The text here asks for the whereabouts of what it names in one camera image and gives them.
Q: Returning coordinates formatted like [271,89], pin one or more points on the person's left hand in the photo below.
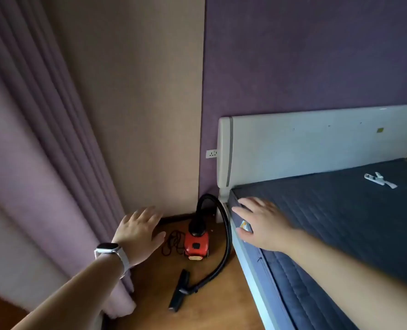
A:
[138,233]

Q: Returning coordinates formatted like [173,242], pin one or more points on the person's right hand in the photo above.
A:
[265,223]

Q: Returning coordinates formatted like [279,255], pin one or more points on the person's left forearm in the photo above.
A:
[76,299]

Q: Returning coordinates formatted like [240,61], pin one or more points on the person's right forearm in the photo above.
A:
[354,281]

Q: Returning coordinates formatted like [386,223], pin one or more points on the white yellow mattress label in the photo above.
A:
[247,227]

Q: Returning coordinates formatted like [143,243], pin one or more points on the white wrist watch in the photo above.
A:
[109,249]

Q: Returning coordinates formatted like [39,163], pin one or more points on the dark blue quilted mattress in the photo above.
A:
[344,216]

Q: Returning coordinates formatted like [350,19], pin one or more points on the purple curtain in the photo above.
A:
[35,151]

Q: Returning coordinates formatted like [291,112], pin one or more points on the white bed frame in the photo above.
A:
[292,144]

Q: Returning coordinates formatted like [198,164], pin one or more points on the small white wall socket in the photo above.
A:
[212,153]

